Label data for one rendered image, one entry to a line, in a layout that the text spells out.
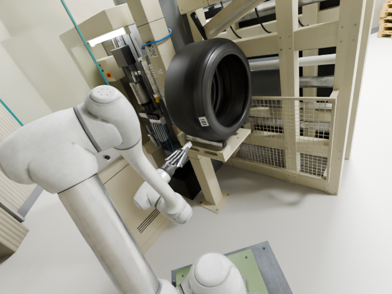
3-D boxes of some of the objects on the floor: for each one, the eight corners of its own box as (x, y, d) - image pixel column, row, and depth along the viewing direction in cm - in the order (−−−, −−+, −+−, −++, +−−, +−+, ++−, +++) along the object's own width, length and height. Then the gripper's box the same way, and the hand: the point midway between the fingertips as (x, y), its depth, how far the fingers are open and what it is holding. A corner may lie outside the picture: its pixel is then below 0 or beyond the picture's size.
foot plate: (197, 204, 216) (196, 203, 214) (211, 186, 230) (211, 185, 229) (217, 214, 198) (217, 212, 197) (232, 194, 213) (231, 192, 212)
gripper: (170, 172, 102) (196, 139, 113) (153, 165, 111) (179, 136, 122) (176, 181, 107) (200, 149, 118) (160, 174, 115) (185, 145, 126)
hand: (186, 147), depth 118 cm, fingers closed
